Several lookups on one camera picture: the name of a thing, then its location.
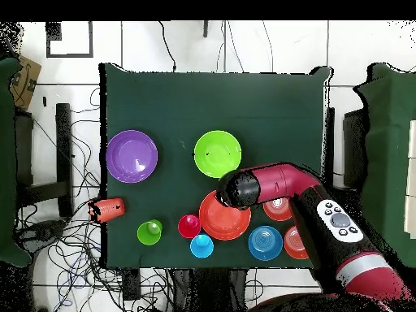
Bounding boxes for green bowl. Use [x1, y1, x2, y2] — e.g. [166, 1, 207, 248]
[193, 130, 243, 180]

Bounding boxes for wide orange bowl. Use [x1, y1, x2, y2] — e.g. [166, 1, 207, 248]
[198, 189, 252, 241]

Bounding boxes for red cup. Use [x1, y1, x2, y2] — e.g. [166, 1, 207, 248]
[177, 213, 202, 240]

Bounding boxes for dark green tablecloth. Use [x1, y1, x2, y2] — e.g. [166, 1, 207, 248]
[98, 62, 332, 270]

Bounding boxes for blue cup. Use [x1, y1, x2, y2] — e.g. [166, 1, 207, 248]
[189, 233, 215, 259]

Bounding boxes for small orange bowl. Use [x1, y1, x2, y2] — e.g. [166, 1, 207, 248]
[262, 197, 293, 223]
[283, 225, 310, 260]

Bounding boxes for purple bowl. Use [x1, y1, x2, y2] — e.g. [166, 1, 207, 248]
[105, 129, 159, 184]

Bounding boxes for green cup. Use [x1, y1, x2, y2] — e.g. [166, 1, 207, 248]
[136, 219, 163, 246]

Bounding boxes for blue bowl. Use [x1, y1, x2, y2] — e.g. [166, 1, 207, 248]
[247, 225, 284, 262]

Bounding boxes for orange cup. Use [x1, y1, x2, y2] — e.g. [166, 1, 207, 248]
[87, 197, 126, 224]

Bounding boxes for black power strip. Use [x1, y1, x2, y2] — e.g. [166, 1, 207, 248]
[122, 268, 142, 301]

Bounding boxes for black chair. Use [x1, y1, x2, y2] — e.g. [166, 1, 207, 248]
[342, 108, 370, 189]

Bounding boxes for black caster base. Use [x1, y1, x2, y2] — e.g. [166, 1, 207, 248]
[15, 219, 67, 251]

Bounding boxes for green cloth side table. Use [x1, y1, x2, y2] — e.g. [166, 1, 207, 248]
[0, 56, 33, 267]
[352, 62, 416, 269]

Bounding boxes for cardboard box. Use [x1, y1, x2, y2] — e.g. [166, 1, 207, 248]
[9, 54, 42, 112]

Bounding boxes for white boxes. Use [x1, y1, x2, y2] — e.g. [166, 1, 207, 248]
[403, 119, 416, 240]

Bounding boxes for black floor cable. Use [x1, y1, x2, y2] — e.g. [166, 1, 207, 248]
[158, 20, 178, 73]

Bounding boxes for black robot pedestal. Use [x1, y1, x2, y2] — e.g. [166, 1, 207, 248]
[171, 268, 248, 312]

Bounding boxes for black metal leg frame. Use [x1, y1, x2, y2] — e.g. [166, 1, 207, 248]
[14, 102, 74, 219]

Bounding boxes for black square floor frame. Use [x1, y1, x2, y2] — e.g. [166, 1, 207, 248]
[45, 20, 94, 59]

